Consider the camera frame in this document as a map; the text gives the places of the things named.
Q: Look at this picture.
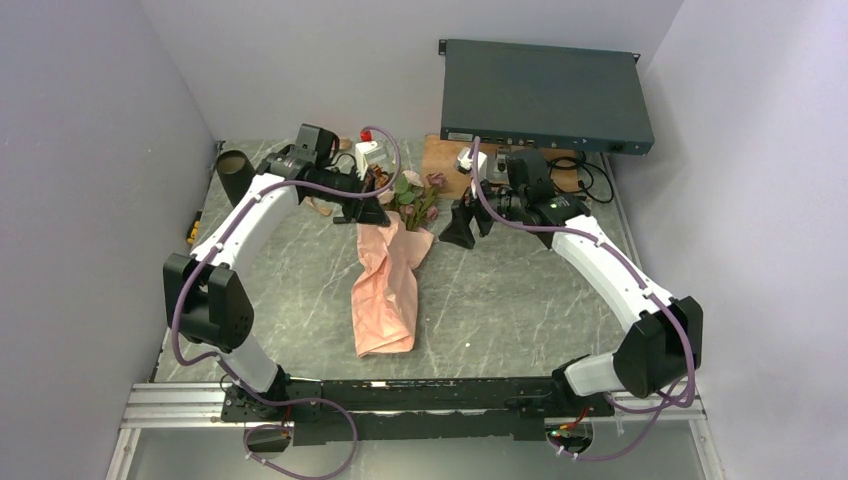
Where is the dark grey network switch box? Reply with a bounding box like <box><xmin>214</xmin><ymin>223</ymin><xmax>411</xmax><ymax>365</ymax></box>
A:
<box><xmin>438</xmin><ymin>39</ymin><xmax>655</xmax><ymax>155</ymax></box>

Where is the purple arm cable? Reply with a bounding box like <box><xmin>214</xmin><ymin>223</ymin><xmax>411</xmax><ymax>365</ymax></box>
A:
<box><xmin>170</xmin><ymin>124</ymin><xmax>403</xmax><ymax>480</ymax></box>
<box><xmin>468</xmin><ymin>135</ymin><xmax>698</xmax><ymax>464</ymax></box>

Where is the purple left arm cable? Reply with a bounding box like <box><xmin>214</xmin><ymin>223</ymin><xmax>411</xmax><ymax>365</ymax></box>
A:
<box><xmin>170</xmin><ymin>124</ymin><xmax>403</xmax><ymax>480</ymax></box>

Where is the wooden board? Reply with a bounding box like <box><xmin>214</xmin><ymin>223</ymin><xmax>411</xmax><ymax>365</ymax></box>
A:
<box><xmin>420</xmin><ymin>135</ymin><xmax>578</xmax><ymax>200</ymax></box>

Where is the bunch of artificial flowers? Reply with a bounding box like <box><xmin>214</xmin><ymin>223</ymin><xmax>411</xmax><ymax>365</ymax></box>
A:
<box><xmin>377</xmin><ymin>170</ymin><xmax>448</xmax><ymax>231</ymax></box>

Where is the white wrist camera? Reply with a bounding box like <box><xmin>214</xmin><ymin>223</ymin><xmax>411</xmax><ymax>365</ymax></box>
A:
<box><xmin>454</xmin><ymin>147</ymin><xmax>488</xmax><ymax>176</ymax></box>
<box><xmin>353</xmin><ymin>130</ymin><xmax>389</xmax><ymax>180</ymax></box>

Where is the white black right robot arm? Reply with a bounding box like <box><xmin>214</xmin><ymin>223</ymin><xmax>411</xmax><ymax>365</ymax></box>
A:
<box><xmin>439</xmin><ymin>147</ymin><xmax>703</xmax><ymax>415</ymax></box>

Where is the black cylindrical vase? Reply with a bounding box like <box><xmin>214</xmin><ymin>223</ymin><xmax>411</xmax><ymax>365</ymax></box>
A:
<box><xmin>214</xmin><ymin>150</ymin><xmax>256</xmax><ymax>207</ymax></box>

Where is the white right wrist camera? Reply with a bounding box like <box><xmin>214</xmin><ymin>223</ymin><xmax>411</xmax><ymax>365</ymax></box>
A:
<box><xmin>454</xmin><ymin>147</ymin><xmax>488</xmax><ymax>176</ymax></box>

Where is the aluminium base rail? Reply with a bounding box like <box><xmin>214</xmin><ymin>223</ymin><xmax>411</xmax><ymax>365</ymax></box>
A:
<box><xmin>108</xmin><ymin>380</ymin><xmax>725</xmax><ymax>479</ymax></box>

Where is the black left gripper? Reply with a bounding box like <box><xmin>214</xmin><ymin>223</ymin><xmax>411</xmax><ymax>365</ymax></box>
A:
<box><xmin>309</xmin><ymin>165</ymin><xmax>391</xmax><ymax>228</ymax></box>

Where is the black mounting base plate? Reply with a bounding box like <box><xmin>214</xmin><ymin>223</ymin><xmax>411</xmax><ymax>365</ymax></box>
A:
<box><xmin>221</xmin><ymin>376</ymin><xmax>613</xmax><ymax>446</ymax></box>

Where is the black coiled cable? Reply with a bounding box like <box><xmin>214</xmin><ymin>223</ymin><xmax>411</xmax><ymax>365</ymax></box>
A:
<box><xmin>543</xmin><ymin>148</ymin><xmax>615</xmax><ymax>204</ymax></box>

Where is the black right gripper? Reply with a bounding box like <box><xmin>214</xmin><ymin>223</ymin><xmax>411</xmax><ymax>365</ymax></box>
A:
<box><xmin>439</xmin><ymin>170</ymin><xmax>527</xmax><ymax>249</ymax></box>

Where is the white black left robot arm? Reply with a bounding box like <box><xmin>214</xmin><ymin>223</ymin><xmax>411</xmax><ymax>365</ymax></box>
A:
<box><xmin>163</xmin><ymin>124</ymin><xmax>401</xmax><ymax>420</ymax></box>

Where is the metal stand bracket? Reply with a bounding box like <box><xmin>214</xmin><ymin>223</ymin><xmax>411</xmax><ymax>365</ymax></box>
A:
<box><xmin>492</xmin><ymin>148</ymin><xmax>512</xmax><ymax>178</ymax></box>

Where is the brown ribbon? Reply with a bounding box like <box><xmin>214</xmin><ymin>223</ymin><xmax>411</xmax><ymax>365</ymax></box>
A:
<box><xmin>304</xmin><ymin>137</ymin><xmax>353</xmax><ymax>217</ymax></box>

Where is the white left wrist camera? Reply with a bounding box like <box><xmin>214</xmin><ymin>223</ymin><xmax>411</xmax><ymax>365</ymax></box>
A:
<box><xmin>353</xmin><ymin>130</ymin><xmax>389</xmax><ymax>180</ymax></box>

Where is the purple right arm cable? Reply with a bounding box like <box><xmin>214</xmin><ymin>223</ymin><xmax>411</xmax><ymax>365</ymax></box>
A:
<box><xmin>468</xmin><ymin>135</ymin><xmax>698</xmax><ymax>464</ymax></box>

